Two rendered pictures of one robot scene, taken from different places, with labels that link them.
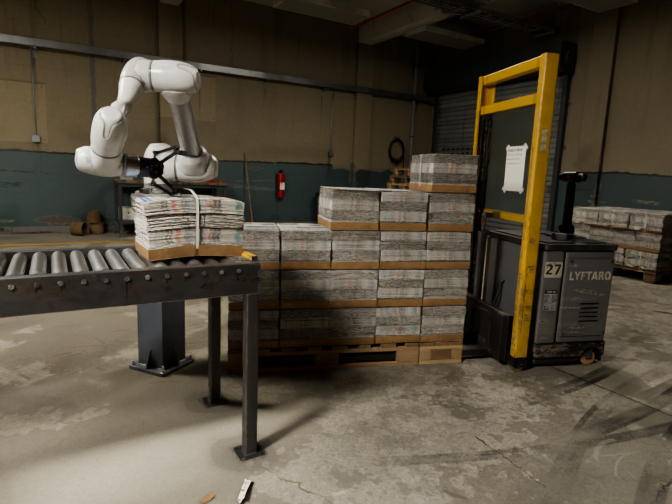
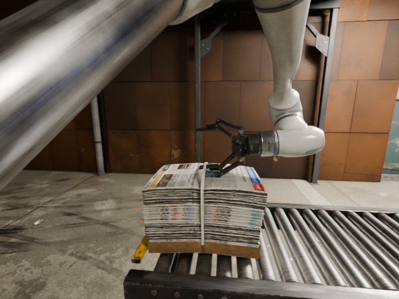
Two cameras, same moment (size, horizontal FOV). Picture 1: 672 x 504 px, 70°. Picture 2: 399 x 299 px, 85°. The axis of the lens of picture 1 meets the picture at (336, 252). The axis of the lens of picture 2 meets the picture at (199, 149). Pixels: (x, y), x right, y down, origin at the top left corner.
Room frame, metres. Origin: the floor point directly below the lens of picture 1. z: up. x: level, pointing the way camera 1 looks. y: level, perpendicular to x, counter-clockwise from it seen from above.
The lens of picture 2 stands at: (2.59, 1.05, 1.30)
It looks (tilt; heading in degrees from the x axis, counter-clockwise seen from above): 13 degrees down; 217
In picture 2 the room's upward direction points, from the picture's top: straight up
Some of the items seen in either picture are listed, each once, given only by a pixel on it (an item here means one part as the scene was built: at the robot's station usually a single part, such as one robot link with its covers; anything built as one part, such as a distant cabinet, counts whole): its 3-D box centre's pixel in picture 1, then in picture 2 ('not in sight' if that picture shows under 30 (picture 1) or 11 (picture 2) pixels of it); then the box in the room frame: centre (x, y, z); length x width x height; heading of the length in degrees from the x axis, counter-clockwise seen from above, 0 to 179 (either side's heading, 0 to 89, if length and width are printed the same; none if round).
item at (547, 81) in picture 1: (531, 212); not in sight; (2.83, -1.14, 0.97); 0.09 x 0.09 x 1.75; 12
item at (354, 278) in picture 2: (59, 267); (328, 243); (1.72, 1.01, 0.77); 0.47 x 0.05 x 0.05; 31
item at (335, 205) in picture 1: (347, 208); not in sight; (2.93, -0.06, 0.95); 0.38 x 0.29 x 0.23; 14
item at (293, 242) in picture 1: (323, 293); not in sight; (2.90, 0.07, 0.42); 1.17 x 0.39 x 0.83; 102
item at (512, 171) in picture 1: (508, 160); not in sight; (3.16, -1.09, 1.27); 0.57 x 0.01 x 0.65; 12
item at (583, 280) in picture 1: (542, 292); not in sight; (3.23, -1.43, 0.40); 0.69 x 0.55 x 0.80; 12
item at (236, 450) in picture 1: (249, 450); not in sight; (1.83, 0.33, 0.01); 0.14 x 0.13 x 0.01; 31
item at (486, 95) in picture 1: (476, 204); not in sight; (3.47, -1.00, 0.97); 0.09 x 0.09 x 1.75; 12
